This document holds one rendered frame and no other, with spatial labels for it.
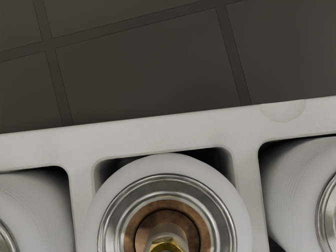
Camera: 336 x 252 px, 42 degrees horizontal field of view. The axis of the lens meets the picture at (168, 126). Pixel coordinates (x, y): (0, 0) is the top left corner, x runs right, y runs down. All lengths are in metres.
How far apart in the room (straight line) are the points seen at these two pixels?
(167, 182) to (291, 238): 0.08
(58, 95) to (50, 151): 0.20
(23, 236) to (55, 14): 0.32
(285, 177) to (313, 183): 0.04
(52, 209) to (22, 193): 0.03
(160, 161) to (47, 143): 0.11
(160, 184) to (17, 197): 0.09
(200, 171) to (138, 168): 0.03
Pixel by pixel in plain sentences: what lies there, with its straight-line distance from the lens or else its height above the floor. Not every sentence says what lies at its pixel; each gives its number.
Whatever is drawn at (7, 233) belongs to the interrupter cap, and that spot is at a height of 0.25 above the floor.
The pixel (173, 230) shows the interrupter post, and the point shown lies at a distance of 0.22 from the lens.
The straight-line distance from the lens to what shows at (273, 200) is 0.31.
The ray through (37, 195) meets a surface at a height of 0.20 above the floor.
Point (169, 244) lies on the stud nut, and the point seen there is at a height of 0.29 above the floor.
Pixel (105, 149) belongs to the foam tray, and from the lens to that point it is 0.32.
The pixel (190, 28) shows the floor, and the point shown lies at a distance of 0.51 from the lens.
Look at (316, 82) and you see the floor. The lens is 0.52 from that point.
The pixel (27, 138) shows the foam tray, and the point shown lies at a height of 0.18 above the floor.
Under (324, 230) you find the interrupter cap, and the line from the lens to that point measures 0.26.
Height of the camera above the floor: 0.49
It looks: 87 degrees down
